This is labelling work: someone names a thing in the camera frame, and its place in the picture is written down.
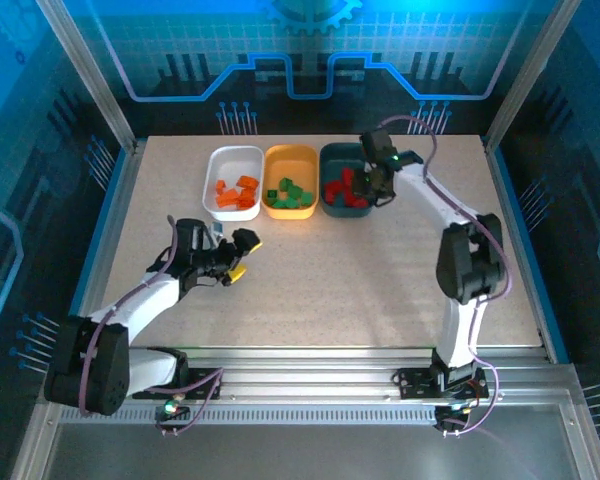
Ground dark teal plastic container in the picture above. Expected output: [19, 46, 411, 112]
[318, 142, 380, 220]

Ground yellow plastic container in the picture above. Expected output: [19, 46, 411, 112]
[261, 143, 321, 221]

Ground white plastic container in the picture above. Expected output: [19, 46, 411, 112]
[201, 144, 265, 223]

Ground small controller board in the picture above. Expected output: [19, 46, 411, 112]
[433, 402, 474, 434]
[154, 397, 191, 426]

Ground grey metal panel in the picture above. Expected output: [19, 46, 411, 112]
[42, 423, 589, 480]

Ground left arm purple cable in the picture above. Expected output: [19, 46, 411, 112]
[79, 214, 226, 437]

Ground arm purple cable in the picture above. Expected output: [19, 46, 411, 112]
[378, 115, 514, 436]
[79, 214, 226, 437]

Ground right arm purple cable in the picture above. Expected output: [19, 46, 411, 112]
[378, 115, 514, 436]

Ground table side rail blue strip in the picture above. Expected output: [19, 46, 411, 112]
[481, 134, 571, 365]
[69, 138, 149, 311]

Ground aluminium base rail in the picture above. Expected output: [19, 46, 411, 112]
[39, 344, 584, 407]

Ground slotted grey cable duct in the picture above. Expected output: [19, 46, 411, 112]
[58, 404, 486, 426]

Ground aluminium frame post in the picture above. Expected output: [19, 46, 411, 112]
[35, 0, 140, 154]
[482, 0, 579, 151]

